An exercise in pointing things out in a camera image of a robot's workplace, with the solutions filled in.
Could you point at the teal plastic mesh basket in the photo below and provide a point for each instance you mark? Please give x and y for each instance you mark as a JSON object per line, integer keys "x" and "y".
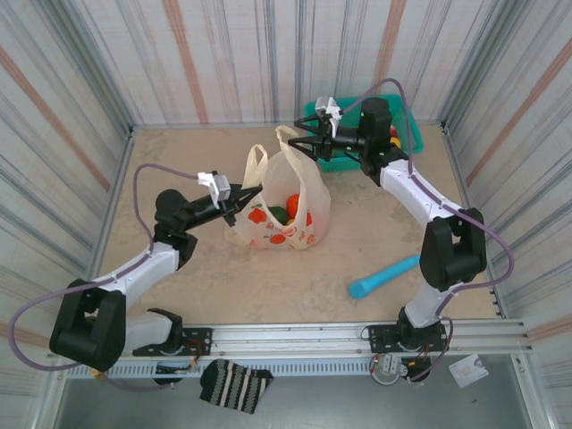
{"x": 339, "y": 165}

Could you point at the green fake avocado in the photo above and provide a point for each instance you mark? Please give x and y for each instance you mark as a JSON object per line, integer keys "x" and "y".
{"x": 278, "y": 214}

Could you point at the large orange fake fruit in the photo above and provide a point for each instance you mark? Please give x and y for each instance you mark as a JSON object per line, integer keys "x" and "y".
{"x": 293, "y": 204}

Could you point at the cream plastic bag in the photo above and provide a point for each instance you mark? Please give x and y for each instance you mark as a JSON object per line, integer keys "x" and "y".
{"x": 319, "y": 201}

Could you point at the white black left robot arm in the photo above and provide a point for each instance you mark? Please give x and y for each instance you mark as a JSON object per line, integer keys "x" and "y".
{"x": 143, "y": 272}

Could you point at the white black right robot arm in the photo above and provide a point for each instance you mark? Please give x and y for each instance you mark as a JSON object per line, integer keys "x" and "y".
{"x": 411, "y": 187}

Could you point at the red fake apple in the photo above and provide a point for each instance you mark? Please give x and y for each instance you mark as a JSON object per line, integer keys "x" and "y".
{"x": 394, "y": 131}

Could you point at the teal plastic tube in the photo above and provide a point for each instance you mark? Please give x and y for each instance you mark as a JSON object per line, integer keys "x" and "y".
{"x": 375, "y": 281}

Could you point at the black striped sock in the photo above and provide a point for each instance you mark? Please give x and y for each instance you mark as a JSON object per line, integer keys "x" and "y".
{"x": 232, "y": 384}

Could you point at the round coil with white connectors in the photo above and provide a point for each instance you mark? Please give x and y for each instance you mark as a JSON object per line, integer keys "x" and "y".
{"x": 386, "y": 364}

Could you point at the grey metal shelf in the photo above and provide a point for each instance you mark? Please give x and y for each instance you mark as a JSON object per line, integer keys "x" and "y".
{"x": 402, "y": 406}

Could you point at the white card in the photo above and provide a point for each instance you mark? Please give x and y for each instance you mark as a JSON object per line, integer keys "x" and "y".
{"x": 467, "y": 371}

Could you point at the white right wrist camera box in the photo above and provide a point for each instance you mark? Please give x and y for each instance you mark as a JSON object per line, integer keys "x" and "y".
{"x": 328, "y": 108}

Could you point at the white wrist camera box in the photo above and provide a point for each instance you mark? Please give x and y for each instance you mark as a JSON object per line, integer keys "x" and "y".
{"x": 328, "y": 108}
{"x": 216, "y": 185}

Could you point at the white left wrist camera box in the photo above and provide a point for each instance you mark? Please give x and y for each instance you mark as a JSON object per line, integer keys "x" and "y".
{"x": 216, "y": 185}

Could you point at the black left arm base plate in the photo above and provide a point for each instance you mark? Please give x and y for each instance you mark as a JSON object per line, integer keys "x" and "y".
{"x": 199, "y": 339}

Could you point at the aluminium mounting rail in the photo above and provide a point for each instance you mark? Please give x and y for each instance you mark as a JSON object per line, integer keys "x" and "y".
{"x": 290, "y": 335}

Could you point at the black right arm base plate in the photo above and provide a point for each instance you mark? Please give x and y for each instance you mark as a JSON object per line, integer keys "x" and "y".
{"x": 380, "y": 339}

